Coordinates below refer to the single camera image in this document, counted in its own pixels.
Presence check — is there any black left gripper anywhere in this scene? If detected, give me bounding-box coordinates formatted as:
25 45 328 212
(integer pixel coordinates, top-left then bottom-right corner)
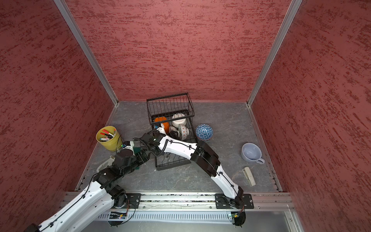
121 149 152 177

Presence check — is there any orange plastic bowl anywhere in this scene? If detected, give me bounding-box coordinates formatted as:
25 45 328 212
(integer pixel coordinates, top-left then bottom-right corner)
154 117 170 133

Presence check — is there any grey green patterned bowl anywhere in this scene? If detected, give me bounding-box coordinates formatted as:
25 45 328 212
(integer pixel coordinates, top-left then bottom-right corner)
178 125 189 141

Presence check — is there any black wire dish rack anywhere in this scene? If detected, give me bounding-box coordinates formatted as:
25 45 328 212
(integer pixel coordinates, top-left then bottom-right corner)
146 93 198 171

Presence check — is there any white ceramic bowl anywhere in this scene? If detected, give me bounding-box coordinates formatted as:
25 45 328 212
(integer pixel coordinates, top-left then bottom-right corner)
172 113 187 128

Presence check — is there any blue patterned bowl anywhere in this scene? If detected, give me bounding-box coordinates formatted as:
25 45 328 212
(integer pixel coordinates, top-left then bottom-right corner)
195 124 214 142

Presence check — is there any white red lattice bowl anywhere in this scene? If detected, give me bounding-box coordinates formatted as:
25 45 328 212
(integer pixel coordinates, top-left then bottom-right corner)
169 126 181 140

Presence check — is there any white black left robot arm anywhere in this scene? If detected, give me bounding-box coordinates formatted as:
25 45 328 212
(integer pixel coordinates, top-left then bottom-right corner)
26 148 150 232

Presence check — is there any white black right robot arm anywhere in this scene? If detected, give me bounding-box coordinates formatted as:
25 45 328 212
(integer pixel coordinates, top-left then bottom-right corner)
138 131 244 211

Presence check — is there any yellow utensil cup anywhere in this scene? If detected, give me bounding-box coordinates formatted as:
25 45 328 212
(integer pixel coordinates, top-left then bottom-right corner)
96 126 123 152

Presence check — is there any light blue mug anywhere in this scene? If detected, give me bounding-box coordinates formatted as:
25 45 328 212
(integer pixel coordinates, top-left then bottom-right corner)
241 143 265 164

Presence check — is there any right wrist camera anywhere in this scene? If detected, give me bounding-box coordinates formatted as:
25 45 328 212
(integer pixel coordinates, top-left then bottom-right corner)
156 127 167 135

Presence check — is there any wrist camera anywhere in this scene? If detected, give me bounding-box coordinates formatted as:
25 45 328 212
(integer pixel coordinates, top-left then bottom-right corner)
156 127 167 135
123 141 135 152

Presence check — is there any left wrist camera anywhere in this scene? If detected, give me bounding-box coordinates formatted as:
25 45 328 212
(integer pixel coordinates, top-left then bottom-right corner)
123 141 135 152

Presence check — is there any red handled tool in cup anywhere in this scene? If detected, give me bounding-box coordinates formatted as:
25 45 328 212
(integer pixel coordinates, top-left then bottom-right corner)
100 130 114 139

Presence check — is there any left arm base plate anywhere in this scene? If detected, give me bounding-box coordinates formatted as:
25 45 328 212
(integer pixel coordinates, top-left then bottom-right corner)
122 193 142 209

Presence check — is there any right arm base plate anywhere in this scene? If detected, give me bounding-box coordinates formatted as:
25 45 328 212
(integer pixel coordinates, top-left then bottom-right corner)
214 193 254 209

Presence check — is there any aluminium front rail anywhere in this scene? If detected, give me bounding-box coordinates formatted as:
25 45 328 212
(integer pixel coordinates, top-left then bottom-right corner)
63 191 295 211

